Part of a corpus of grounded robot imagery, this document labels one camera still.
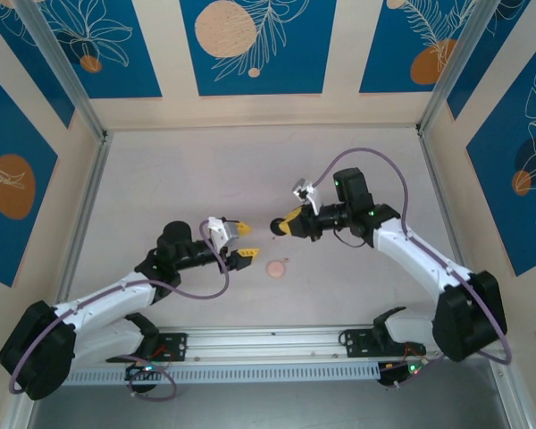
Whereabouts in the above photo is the grey metal sheet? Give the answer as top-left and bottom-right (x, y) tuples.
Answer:
(26, 357), (510, 429)

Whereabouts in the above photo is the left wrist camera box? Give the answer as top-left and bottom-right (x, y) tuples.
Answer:
(206, 216), (242, 249)

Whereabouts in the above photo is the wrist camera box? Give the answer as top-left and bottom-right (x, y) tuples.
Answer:
(292, 177), (323, 215)
(206, 216), (242, 249)

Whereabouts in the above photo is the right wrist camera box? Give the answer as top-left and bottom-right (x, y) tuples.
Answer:
(292, 177), (323, 215)

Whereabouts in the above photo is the aluminium mounting rail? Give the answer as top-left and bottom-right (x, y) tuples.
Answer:
(20, 324), (515, 370)

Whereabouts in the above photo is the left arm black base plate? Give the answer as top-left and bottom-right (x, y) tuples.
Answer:
(105, 332), (188, 363)

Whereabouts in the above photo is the aluminium table edge rail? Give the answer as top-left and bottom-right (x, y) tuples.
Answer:
(48, 131), (115, 314)
(417, 131), (474, 273)

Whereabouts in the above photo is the white slotted cable duct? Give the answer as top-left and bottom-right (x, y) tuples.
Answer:
(38, 362), (381, 386)

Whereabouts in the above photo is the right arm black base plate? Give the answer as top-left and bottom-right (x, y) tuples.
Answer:
(341, 329), (428, 358)

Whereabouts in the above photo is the aluminium frame post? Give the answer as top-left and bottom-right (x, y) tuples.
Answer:
(15, 0), (113, 144)
(415, 0), (497, 138)

